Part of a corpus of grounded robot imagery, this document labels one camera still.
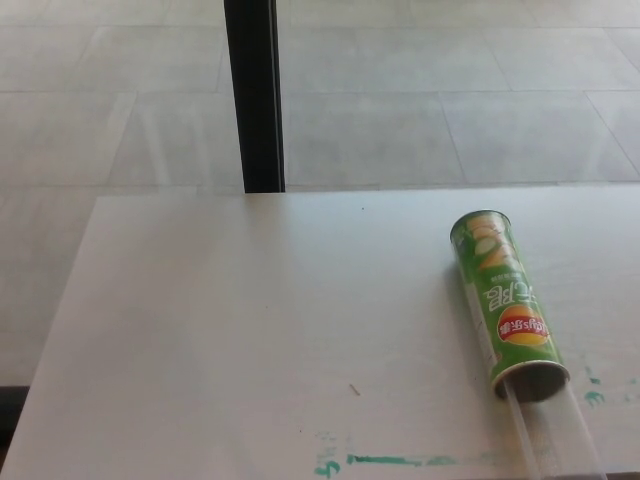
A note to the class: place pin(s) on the green chips can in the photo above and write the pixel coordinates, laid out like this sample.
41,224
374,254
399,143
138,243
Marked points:
502,300

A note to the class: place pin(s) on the clear plastic tube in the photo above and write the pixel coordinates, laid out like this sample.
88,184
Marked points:
545,435

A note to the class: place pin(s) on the black vertical post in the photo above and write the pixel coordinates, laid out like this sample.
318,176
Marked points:
255,95

